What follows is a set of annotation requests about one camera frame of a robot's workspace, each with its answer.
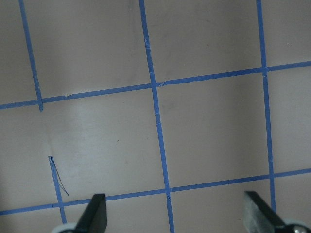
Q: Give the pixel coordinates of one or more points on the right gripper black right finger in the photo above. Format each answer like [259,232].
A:
[258,216]

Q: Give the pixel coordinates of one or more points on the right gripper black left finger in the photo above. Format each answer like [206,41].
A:
[94,217]

